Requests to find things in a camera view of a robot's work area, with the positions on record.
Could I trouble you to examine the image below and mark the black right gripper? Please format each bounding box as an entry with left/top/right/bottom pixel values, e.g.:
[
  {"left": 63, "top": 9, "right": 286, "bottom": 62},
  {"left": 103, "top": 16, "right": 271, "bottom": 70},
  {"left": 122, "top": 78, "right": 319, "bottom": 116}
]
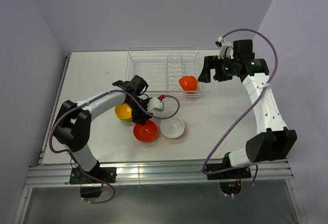
[{"left": 198, "top": 55, "right": 239, "bottom": 83}]

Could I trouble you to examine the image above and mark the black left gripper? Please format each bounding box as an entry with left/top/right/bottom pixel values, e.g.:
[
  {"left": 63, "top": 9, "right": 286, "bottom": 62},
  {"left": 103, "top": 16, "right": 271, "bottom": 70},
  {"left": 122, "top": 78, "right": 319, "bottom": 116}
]
[{"left": 126, "top": 96, "right": 153, "bottom": 126}]

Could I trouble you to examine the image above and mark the orange bowl carried to rack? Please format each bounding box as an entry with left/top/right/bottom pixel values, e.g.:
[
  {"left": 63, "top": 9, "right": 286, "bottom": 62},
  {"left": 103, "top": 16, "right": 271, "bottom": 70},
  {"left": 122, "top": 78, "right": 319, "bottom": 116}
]
[{"left": 179, "top": 75, "right": 198, "bottom": 94}]

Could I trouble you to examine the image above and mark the orange bowl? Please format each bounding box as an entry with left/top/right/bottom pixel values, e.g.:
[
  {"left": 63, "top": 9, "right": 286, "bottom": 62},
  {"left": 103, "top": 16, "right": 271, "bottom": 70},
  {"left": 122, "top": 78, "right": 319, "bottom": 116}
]
[{"left": 133, "top": 120, "right": 158, "bottom": 143}]

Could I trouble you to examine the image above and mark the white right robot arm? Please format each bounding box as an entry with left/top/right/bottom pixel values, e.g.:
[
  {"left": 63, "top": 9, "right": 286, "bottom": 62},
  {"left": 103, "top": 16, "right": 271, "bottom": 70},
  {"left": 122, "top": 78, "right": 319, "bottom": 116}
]
[{"left": 198, "top": 37, "right": 297, "bottom": 178}]

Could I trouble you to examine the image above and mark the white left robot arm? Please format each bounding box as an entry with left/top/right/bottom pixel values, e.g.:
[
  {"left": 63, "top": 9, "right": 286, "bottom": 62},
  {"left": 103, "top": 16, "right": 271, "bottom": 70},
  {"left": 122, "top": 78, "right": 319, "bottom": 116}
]
[{"left": 49, "top": 75, "right": 151, "bottom": 182}]

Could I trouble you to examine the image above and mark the white bowl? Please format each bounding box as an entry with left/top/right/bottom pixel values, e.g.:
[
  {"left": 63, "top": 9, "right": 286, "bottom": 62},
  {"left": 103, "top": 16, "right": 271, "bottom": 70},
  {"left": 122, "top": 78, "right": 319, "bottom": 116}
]
[{"left": 160, "top": 116, "right": 185, "bottom": 139}]

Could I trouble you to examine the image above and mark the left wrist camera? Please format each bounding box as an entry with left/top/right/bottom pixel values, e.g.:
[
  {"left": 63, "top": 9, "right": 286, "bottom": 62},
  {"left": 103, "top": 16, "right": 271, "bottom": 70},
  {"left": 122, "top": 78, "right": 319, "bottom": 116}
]
[{"left": 147, "top": 97, "right": 165, "bottom": 113}]

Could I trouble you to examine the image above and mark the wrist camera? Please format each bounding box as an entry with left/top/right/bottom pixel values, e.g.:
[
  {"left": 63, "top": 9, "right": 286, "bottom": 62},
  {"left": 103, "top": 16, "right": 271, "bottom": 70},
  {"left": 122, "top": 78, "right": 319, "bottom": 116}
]
[
  {"left": 147, "top": 97, "right": 165, "bottom": 113},
  {"left": 215, "top": 36, "right": 233, "bottom": 58}
]

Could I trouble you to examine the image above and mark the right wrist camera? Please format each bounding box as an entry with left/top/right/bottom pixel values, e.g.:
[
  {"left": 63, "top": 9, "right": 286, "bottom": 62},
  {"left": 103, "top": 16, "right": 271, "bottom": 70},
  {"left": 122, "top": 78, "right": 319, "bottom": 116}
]
[{"left": 215, "top": 36, "right": 233, "bottom": 58}]

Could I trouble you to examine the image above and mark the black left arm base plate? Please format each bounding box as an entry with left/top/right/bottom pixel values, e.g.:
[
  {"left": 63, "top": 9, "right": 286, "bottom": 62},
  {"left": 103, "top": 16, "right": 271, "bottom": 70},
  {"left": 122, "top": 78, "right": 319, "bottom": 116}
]
[{"left": 69, "top": 167, "right": 116, "bottom": 185}]

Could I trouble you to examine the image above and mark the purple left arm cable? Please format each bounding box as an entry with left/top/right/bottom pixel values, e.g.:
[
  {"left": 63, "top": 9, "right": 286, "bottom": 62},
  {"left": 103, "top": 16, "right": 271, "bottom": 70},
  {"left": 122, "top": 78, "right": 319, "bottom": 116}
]
[{"left": 48, "top": 89, "right": 180, "bottom": 204}]

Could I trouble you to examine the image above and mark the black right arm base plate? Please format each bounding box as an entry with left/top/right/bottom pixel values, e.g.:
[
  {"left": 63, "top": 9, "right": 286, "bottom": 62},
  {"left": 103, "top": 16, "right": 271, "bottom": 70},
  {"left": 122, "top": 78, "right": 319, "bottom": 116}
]
[{"left": 205, "top": 163, "right": 252, "bottom": 180}]

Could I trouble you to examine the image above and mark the aluminium table edge rail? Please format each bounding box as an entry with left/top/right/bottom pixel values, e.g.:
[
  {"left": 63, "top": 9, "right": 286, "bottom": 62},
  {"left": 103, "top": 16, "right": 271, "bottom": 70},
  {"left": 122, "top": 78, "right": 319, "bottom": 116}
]
[{"left": 24, "top": 159, "right": 294, "bottom": 188}]

